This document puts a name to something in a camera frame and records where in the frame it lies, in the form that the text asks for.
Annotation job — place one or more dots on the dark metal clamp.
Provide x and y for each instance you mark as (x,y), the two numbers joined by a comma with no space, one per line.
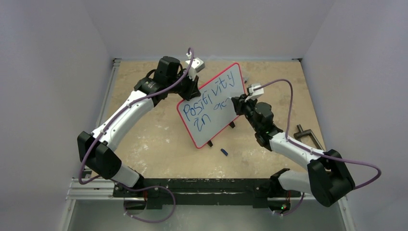
(301,133)

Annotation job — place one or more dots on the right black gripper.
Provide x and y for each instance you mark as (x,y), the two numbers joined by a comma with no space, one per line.
(239,104)

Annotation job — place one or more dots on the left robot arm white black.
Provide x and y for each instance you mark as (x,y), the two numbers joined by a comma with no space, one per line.
(97,149)

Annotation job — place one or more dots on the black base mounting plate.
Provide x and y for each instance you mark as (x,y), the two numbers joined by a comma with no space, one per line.
(257,193)

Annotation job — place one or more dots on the blue marker cap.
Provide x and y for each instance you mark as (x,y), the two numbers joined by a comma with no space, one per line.
(224,152)

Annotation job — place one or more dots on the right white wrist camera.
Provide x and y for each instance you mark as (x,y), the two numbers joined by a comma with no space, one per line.
(254,92)

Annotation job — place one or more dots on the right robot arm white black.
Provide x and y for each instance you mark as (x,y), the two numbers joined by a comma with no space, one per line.
(327,177)

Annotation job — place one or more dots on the red framed whiteboard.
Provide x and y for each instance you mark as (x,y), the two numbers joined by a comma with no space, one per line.
(206,116)

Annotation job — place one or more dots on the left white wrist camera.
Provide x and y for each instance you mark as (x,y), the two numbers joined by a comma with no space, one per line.
(196,66)

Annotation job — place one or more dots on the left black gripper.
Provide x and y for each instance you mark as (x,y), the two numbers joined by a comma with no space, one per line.
(193,91)

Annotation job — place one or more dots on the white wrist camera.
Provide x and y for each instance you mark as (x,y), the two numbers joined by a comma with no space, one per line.
(196,66)
(254,92)

